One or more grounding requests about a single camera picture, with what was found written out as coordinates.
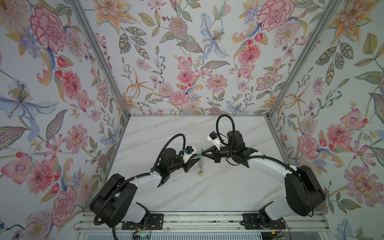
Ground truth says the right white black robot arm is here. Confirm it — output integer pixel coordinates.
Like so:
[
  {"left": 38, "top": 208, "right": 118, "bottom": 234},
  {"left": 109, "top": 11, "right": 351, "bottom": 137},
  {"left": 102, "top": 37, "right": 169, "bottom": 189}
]
[{"left": 202, "top": 131, "right": 326, "bottom": 228}]

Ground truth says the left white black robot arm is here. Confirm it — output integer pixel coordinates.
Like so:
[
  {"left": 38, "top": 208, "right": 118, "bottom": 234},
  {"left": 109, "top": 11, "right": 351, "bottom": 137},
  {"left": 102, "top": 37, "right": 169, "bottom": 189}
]
[{"left": 90, "top": 146, "right": 199, "bottom": 229}]

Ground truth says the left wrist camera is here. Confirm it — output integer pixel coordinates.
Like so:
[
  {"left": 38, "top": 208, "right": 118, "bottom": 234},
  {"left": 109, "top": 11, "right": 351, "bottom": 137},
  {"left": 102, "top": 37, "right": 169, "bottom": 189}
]
[{"left": 182, "top": 146, "right": 197, "bottom": 164}]

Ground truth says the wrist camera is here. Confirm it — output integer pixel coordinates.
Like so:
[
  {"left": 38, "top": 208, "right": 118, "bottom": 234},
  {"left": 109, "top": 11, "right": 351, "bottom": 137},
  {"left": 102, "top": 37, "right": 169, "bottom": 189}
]
[
  {"left": 207, "top": 132, "right": 222, "bottom": 150},
  {"left": 182, "top": 146, "right": 197, "bottom": 164}
]

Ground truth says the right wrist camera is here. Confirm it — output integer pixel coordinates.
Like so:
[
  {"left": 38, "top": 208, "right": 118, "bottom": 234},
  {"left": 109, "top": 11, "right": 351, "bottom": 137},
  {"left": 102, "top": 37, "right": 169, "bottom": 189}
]
[{"left": 207, "top": 132, "right": 222, "bottom": 150}]

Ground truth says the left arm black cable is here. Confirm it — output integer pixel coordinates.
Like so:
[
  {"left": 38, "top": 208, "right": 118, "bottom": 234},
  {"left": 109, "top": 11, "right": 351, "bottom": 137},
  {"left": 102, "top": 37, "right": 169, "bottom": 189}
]
[{"left": 149, "top": 133, "right": 187, "bottom": 173}]

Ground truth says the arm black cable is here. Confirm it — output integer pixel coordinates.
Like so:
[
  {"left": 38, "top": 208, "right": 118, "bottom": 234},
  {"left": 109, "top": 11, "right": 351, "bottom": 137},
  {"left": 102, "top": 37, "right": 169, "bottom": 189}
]
[
  {"left": 149, "top": 133, "right": 187, "bottom": 173},
  {"left": 215, "top": 114, "right": 236, "bottom": 148}
]

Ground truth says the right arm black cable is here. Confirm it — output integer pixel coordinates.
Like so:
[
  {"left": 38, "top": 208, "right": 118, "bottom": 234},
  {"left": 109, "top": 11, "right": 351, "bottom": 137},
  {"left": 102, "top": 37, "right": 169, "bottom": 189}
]
[{"left": 215, "top": 114, "right": 236, "bottom": 148}]

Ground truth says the aluminium mounting rail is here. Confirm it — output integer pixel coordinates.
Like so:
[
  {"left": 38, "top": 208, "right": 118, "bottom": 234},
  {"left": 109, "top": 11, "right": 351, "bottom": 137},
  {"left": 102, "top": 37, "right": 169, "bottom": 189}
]
[{"left": 73, "top": 210, "right": 331, "bottom": 233}]

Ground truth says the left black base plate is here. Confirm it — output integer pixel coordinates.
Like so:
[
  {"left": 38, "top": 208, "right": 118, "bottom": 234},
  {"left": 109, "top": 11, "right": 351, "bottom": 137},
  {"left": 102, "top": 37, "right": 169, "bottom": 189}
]
[{"left": 122, "top": 213, "right": 164, "bottom": 231}]

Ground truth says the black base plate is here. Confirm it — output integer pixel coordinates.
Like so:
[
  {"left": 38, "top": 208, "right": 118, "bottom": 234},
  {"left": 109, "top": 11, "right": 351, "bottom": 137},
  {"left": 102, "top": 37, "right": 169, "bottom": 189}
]
[
  {"left": 240, "top": 213, "right": 287, "bottom": 231},
  {"left": 122, "top": 213, "right": 164, "bottom": 231}
]

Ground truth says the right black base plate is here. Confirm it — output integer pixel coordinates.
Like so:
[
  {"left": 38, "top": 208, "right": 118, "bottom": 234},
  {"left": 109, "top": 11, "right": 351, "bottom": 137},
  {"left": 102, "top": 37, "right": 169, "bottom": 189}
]
[{"left": 240, "top": 213, "right": 287, "bottom": 231}]

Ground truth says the right aluminium corner post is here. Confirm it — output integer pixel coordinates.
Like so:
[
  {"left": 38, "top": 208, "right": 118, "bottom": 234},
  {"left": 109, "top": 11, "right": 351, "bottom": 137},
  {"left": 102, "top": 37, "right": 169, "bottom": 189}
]
[{"left": 266, "top": 0, "right": 339, "bottom": 120}]

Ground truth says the aluminium corner post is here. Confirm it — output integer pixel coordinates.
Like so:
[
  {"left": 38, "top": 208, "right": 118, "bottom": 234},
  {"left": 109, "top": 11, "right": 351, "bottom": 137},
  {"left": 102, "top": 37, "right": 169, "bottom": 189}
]
[
  {"left": 266, "top": 0, "right": 339, "bottom": 120},
  {"left": 69, "top": 0, "right": 130, "bottom": 119}
]

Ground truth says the left aluminium corner post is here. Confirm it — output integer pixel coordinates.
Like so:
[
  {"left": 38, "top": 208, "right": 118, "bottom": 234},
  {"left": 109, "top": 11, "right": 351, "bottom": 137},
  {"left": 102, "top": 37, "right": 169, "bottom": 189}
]
[{"left": 69, "top": 0, "right": 130, "bottom": 119}]

